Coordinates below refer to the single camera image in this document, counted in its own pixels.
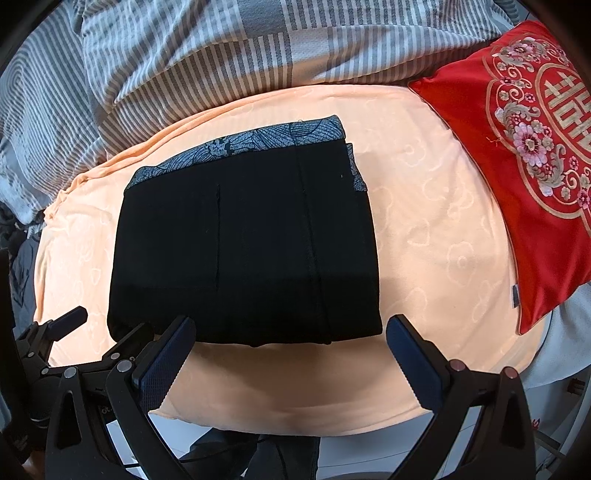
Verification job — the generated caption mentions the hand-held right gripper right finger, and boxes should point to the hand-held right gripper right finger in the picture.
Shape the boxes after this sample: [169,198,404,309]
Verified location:
[386,314,540,480]

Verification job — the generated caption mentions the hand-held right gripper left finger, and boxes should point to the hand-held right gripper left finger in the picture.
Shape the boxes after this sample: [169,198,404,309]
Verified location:
[44,315,197,480]

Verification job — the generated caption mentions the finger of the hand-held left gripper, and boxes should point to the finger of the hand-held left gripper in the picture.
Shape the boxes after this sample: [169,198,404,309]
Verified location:
[91,322,161,383]
[17,305,89,360]

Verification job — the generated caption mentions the black pants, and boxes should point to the black pants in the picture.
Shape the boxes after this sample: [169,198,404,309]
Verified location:
[107,114,384,347]

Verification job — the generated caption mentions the dark clothing pile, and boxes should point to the dark clothing pile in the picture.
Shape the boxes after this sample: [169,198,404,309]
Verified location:
[0,203,47,319]

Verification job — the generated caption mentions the orange blanket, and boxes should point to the orange blanket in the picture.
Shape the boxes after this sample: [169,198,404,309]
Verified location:
[34,83,550,437]

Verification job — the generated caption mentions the light grey bed sheet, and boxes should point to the light grey bed sheet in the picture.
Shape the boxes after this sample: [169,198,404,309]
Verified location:
[531,291,591,384]

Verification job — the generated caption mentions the red embroidered pillow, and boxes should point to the red embroidered pillow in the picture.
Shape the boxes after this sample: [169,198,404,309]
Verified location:
[407,19,591,336]

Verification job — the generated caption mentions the grey striped duvet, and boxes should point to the grey striped duvet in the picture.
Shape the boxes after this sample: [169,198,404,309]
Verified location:
[0,0,522,213]

